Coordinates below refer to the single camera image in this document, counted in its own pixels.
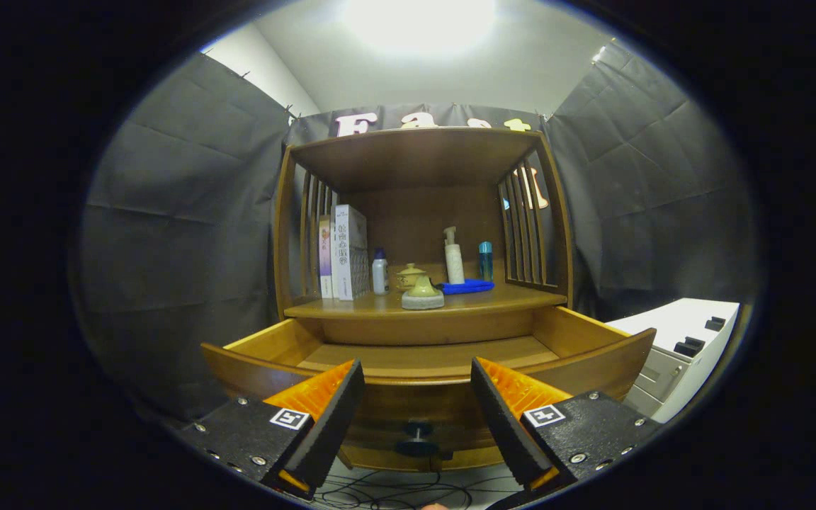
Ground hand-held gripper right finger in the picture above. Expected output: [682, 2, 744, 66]
[470, 357, 664, 497]

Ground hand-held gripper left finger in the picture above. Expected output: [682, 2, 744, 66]
[178, 358, 366, 501]

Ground wooden drawer with black knob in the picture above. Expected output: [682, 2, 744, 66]
[200, 306, 657, 458]

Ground pale green handled scrubber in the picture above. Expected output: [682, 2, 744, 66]
[401, 275, 446, 311]

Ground wooden countertop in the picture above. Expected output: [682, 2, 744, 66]
[284, 282, 568, 319]

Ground white plastic drawer unit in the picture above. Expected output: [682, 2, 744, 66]
[605, 297, 740, 424]

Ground wooden cabinet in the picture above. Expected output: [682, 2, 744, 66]
[271, 126, 575, 472]

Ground blue folded cloth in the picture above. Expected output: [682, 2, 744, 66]
[438, 278, 496, 295]

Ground white bottle with blue cap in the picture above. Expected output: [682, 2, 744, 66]
[371, 247, 390, 295]

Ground thin purple book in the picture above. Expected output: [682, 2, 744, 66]
[318, 215, 334, 299]

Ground yellow lidded teacup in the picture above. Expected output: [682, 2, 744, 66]
[397, 263, 427, 291]

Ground white pump bottle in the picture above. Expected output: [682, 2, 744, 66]
[443, 227, 465, 285]

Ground large white book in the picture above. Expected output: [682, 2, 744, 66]
[334, 204, 370, 302]

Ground black floor cables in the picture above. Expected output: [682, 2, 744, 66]
[316, 467, 522, 509]

